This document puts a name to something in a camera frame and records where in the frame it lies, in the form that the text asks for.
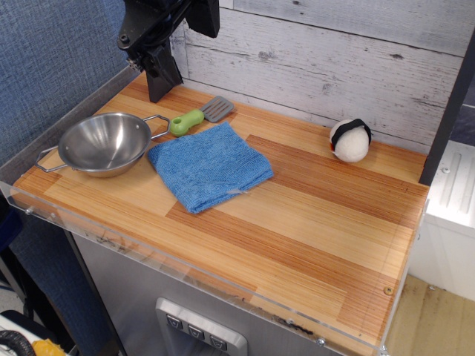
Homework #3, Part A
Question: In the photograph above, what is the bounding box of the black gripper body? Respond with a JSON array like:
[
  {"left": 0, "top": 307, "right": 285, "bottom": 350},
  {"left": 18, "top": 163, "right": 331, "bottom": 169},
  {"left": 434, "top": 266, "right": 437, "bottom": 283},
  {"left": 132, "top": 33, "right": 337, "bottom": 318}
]
[{"left": 127, "top": 42, "right": 183, "bottom": 87}]

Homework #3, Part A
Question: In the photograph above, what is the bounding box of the white plush rice ball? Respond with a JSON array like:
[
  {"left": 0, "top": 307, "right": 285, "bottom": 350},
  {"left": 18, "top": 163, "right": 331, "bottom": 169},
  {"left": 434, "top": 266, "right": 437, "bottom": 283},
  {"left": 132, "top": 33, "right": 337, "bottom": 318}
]
[{"left": 330, "top": 119, "right": 372, "bottom": 163}]

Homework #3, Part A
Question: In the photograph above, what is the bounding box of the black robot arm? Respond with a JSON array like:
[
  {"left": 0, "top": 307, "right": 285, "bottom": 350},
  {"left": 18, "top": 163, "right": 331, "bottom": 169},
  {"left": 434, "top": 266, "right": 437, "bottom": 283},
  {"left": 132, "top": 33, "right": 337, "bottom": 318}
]
[{"left": 117, "top": 1, "right": 220, "bottom": 102}]

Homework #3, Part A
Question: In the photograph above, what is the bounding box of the blue microfiber cloth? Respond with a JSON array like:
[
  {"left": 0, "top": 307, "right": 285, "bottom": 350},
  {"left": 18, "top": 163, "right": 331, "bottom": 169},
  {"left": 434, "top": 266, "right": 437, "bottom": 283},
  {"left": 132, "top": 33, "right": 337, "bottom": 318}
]
[{"left": 148, "top": 122, "right": 274, "bottom": 214}]

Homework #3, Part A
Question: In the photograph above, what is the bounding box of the clear acrylic table edge guard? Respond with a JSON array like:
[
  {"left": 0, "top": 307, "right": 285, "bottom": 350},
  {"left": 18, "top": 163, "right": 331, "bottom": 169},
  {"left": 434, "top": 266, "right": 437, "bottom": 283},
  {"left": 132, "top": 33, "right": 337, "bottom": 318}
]
[{"left": 3, "top": 177, "right": 428, "bottom": 355}]

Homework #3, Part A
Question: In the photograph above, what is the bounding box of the stainless steel toy fridge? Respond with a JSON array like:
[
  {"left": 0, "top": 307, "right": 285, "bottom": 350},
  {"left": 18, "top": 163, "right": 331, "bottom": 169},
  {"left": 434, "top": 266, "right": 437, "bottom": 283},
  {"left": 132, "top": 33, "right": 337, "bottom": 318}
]
[{"left": 68, "top": 229, "right": 350, "bottom": 356}]

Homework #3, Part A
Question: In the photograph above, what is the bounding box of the grey dispenser button panel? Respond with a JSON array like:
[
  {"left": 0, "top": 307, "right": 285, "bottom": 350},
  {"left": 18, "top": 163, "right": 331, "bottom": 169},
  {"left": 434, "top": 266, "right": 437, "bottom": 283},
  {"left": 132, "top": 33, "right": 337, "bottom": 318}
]
[{"left": 155, "top": 297, "right": 248, "bottom": 355}]

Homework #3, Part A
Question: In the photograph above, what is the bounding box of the yellow and black object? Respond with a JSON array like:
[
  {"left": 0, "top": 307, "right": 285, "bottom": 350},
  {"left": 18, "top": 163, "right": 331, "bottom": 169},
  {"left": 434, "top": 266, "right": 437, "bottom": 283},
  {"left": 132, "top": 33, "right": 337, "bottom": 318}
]
[{"left": 1, "top": 330, "right": 66, "bottom": 356}]

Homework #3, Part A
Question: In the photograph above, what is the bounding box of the white toy sink counter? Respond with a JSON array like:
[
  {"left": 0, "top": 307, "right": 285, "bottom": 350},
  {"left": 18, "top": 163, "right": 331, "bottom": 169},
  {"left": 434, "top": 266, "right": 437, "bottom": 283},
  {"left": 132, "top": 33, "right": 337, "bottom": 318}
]
[{"left": 408, "top": 141, "right": 474, "bottom": 300}]

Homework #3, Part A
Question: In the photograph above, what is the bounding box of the green handled grey spatula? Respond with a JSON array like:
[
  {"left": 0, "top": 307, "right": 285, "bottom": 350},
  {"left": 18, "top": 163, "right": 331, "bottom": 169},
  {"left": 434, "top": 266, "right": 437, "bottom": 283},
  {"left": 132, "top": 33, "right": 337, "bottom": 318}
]
[{"left": 169, "top": 96, "right": 235, "bottom": 137}]

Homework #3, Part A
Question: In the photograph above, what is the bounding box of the stainless steel bowl with handles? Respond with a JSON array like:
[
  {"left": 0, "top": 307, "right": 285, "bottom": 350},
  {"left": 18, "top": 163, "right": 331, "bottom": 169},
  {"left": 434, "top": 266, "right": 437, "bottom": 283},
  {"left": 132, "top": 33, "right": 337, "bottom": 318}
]
[{"left": 35, "top": 113, "right": 171, "bottom": 178}]

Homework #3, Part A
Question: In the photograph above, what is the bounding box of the black right vertical post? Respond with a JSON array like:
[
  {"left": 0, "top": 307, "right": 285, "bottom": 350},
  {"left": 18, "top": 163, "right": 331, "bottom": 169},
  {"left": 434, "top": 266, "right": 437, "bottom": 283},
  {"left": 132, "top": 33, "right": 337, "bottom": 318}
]
[{"left": 419, "top": 32, "right": 474, "bottom": 186}]

